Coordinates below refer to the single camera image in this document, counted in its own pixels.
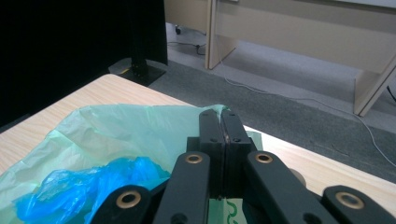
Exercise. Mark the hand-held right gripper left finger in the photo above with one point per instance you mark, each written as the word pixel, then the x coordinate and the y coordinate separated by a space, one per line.
pixel 214 146

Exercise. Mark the green plastic bag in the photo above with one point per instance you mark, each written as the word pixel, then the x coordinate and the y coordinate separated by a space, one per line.
pixel 118 133

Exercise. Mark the blue plastic bag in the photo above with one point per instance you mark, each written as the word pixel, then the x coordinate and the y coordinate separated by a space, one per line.
pixel 93 183

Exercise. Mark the beige desk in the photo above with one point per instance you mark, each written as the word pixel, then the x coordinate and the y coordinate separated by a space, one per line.
pixel 295 34

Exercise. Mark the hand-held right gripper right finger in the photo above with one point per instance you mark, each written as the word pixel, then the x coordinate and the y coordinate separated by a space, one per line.
pixel 235 140

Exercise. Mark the black curtain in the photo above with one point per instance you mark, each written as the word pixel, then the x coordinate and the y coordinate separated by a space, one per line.
pixel 62 46

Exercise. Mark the black stand base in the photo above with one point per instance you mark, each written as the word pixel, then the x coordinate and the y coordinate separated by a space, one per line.
pixel 140 73

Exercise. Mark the black caster wheel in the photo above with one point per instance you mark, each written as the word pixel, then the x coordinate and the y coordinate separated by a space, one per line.
pixel 178 30

